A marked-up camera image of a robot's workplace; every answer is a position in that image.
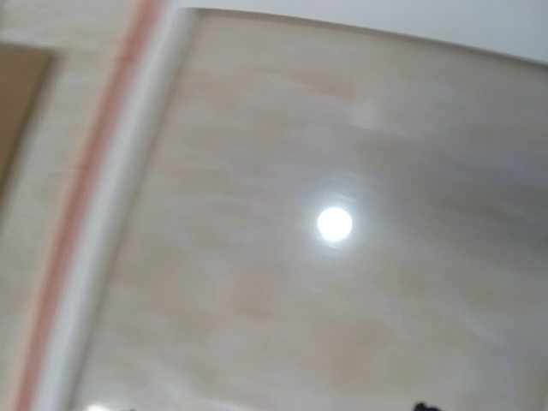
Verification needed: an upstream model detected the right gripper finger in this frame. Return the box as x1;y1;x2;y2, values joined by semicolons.
413;402;441;411

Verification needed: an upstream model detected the white mat board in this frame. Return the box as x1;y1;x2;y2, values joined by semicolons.
33;2;547;410

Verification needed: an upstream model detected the brown backing board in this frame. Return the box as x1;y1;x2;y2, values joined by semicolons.
1;43;54;186

